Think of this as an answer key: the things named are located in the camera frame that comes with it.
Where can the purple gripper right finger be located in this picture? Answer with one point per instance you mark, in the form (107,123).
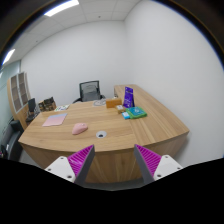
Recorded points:
(154,166)

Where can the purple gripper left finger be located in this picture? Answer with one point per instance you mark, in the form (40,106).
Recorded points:
(75,167)

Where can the pink computer mouse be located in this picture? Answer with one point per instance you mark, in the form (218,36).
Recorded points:
(79,128)

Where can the pink mouse pad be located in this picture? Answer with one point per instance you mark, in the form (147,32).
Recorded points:
(55,120)

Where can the wooden L-shaped desk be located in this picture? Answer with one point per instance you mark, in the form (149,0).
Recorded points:
(114,161)

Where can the green book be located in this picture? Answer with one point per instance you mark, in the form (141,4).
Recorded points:
(136,112)

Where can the small blue box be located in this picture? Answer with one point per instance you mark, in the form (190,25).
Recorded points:
(125,115)

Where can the white paper booklet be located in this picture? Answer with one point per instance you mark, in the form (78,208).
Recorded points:
(61,108)

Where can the black side chair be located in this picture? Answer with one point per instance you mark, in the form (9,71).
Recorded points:
(10,148)

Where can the small beige box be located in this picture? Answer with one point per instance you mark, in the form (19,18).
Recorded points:
(120,108)

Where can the dark boxes on side table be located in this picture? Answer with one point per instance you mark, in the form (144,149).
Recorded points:
(47,105)

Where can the round grey coaster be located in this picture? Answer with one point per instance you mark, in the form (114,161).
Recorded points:
(99,103)

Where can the orange tissue box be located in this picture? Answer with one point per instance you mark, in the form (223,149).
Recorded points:
(111,103)

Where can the black mesh office chair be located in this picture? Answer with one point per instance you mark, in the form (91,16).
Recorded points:
(89,91)

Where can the wooden glass-door cabinet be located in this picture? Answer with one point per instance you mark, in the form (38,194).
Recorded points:
(18,97)

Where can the ceiling light panel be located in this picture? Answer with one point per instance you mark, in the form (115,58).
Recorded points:
(8,56)
(61,7)

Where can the grey desk cable grommet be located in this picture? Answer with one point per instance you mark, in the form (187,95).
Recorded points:
(101,134)

